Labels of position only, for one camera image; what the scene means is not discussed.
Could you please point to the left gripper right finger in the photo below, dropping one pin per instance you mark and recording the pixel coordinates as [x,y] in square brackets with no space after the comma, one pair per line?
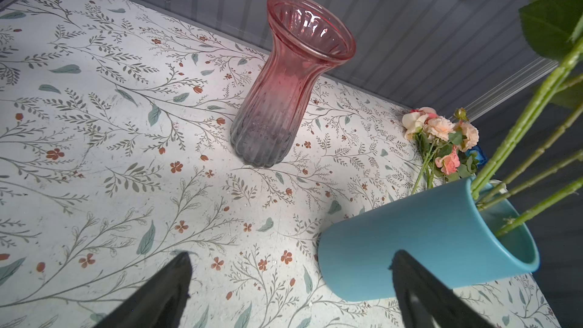
[424,301]

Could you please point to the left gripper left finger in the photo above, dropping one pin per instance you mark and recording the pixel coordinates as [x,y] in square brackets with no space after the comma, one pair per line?
[160,302]

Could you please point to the coral pink rose stem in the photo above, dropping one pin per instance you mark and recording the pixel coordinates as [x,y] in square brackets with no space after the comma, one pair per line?
[561,129]

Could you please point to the teal ceramic vase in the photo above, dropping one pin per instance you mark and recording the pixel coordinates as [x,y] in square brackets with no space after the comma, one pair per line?
[441,228]

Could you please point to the white blue flower stem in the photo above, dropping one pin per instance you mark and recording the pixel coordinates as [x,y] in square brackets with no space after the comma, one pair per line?
[478,155]

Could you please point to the hot pink rose stem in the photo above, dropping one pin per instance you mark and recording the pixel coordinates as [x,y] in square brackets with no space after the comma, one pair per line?
[540,207]

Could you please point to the pink ribbed glass vase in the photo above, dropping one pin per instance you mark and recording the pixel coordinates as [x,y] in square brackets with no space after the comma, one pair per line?
[308,41]

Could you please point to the pink peony flower bunch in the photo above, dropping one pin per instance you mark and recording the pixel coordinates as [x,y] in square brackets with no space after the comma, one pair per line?
[442,143]

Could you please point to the cream peach rose stem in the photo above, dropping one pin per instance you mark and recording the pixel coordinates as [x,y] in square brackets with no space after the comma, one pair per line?
[577,156]

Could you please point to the pink peony spray stem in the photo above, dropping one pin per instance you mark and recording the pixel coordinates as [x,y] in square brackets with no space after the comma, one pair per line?
[553,29]

